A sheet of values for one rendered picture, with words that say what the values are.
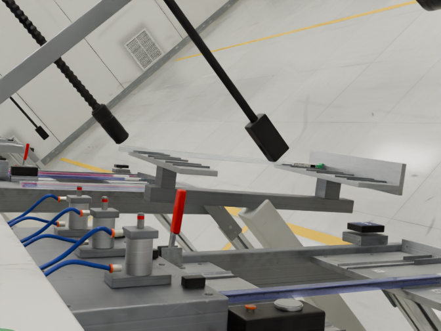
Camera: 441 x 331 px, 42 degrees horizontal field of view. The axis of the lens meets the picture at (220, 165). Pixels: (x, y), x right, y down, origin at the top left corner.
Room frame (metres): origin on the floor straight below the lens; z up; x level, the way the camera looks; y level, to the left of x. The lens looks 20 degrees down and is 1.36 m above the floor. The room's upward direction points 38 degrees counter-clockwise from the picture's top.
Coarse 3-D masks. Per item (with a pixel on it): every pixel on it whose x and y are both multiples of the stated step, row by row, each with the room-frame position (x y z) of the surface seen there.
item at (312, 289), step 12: (408, 276) 0.62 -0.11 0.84; (420, 276) 0.62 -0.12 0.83; (432, 276) 0.62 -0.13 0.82; (264, 288) 0.57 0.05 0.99; (276, 288) 0.57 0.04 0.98; (288, 288) 0.57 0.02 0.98; (300, 288) 0.57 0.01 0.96; (312, 288) 0.58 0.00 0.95; (324, 288) 0.58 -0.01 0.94; (336, 288) 0.58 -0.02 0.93; (348, 288) 0.59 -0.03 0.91; (360, 288) 0.59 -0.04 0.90; (372, 288) 0.60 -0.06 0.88; (384, 288) 0.60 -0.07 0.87; (240, 300) 0.55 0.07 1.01; (252, 300) 0.56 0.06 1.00
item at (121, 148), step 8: (136, 152) 1.19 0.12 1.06; (152, 152) 1.19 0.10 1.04; (160, 152) 1.20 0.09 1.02; (168, 152) 1.20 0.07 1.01; (176, 152) 1.20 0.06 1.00; (184, 152) 1.21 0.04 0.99; (192, 152) 1.21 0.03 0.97; (224, 160) 1.22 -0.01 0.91; (232, 160) 1.23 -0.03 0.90; (240, 160) 1.23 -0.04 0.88; (248, 160) 1.23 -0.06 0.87; (256, 160) 1.24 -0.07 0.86; (264, 160) 1.24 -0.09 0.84
